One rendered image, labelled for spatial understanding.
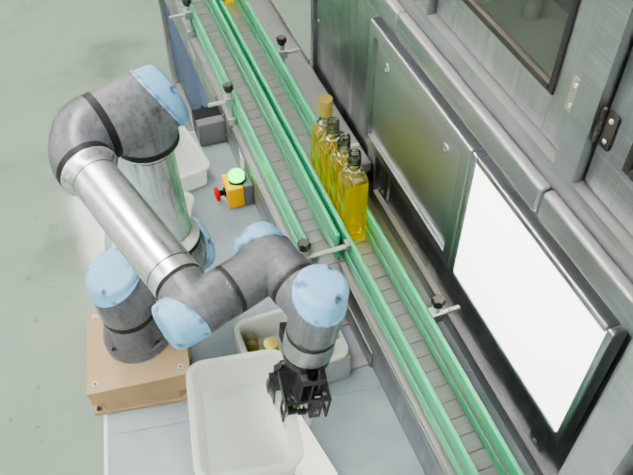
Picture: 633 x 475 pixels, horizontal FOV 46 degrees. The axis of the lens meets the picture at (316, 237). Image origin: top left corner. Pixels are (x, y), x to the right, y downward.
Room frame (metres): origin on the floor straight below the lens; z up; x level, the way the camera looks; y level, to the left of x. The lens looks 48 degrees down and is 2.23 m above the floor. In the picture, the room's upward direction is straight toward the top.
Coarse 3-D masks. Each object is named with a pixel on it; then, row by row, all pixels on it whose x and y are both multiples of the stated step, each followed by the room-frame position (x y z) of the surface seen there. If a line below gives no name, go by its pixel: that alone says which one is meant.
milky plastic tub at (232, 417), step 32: (256, 352) 0.73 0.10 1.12; (192, 384) 0.67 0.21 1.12; (224, 384) 0.70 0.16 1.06; (256, 384) 0.71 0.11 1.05; (192, 416) 0.61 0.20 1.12; (224, 416) 0.64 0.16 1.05; (256, 416) 0.64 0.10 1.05; (288, 416) 0.61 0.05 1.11; (192, 448) 0.55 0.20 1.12; (224, 448) 0.58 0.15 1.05; (256, 448) 0.58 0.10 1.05; (288, 448) 0.58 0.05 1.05
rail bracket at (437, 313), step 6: (438, 294) 0.94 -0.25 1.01; (432, 300) 0.93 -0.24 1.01; (438, 300) 0.93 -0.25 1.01; (444, 300) 0.93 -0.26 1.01; (438, 306) 0.92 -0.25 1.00; (450, 306) 0.95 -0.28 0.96; (456, 306) 0.95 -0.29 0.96; (432, 312) 0.93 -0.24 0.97; (438, 312) 0.92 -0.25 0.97; (444, 312) 0.93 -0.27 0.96; (450, 312) 0.94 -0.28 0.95; (438, 318) 0.92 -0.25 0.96
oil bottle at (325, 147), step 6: (324, 138) 1.33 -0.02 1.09; (318, 144) 1.34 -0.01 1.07; (324, 144) 1.32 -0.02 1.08; (330, 144) 1.31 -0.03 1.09; (336, 144) 1.31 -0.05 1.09; (318, 150) 1.34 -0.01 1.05; (324, 150) 1.31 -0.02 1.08; (330, 150) 1.30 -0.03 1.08; (318, 156) 1.34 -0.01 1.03; (324, 156) 1.30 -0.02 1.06; (318, 162) 1.34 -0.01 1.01; (324, 162) 1.30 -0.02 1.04; (318, 168) 1.34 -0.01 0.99; (324, 168) 1.30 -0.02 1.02; (318, 174) 1.34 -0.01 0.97; (324, 174) 1.30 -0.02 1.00; (324, 180) 1.30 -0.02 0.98; (324, 186) 1.30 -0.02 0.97
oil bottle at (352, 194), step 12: (348, 180) 1.20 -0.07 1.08; (360, 180) 1.20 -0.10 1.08; (348, 192) 1.19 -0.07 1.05; (360, 192) 1.20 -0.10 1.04; (348, 204) 1.19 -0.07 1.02; (360, 204) 1.20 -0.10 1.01; (348, 216) 1.19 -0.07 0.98; (360, 216) 1.20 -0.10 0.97; (348, 228) 1.19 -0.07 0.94; (360, 228) 1.20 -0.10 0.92
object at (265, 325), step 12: (276, 312) 1.02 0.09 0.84; (240, 324) 0.99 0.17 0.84; (252, 324) 1.00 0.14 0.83; (264, 324) 1.00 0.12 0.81; (276, 324) 1.01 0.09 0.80; (240, 336) 0.95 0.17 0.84; (264, 336) 1.00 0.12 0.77; (276, 336) 1.00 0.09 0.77; (240, 348) 0.92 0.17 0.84; (336, 348) 0.95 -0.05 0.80; (348, 348) 0.92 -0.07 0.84; (336, 360) 0.89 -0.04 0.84
